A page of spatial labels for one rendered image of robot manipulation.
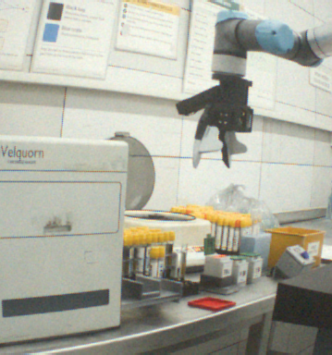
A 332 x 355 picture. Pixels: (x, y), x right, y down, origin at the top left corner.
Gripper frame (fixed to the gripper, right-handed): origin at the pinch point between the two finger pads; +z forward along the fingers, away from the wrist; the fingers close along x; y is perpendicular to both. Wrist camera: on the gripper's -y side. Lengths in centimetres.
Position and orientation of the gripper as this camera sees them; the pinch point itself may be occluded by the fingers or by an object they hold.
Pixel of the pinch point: (209, 168)
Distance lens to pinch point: 132.8
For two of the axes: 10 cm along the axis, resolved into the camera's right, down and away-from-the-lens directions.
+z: -1.2, 9.9, 0.9
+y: 8.4, 1.5, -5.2
